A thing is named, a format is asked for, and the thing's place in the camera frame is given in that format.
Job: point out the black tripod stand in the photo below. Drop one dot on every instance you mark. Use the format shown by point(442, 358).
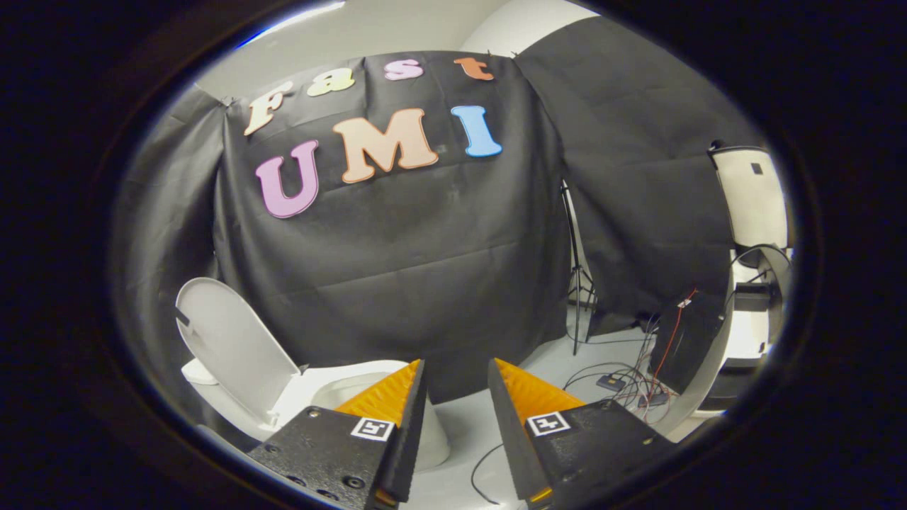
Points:
point(577, 283)

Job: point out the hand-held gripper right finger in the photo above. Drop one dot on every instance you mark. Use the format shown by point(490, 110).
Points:
point(504, 432)

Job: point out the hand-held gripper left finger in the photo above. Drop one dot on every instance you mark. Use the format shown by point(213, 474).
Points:
point(409, 432)

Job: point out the white panel with black trim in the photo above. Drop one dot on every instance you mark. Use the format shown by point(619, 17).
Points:
point(751, 198)

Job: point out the small black floor device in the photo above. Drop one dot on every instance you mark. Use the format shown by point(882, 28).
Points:
point(611, 382)

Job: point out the large black case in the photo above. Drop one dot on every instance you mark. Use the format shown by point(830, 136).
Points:
point(694, 340)

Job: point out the small black box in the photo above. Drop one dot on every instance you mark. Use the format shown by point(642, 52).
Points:
point(751, 297)

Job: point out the black backdrop cloth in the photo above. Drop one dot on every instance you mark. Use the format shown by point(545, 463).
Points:
point(425, 262)

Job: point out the white ceramic toilet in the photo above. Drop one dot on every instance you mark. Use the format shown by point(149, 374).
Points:
point(315, 382)

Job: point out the white toilet lid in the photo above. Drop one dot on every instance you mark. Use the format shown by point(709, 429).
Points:
point(234, 347)

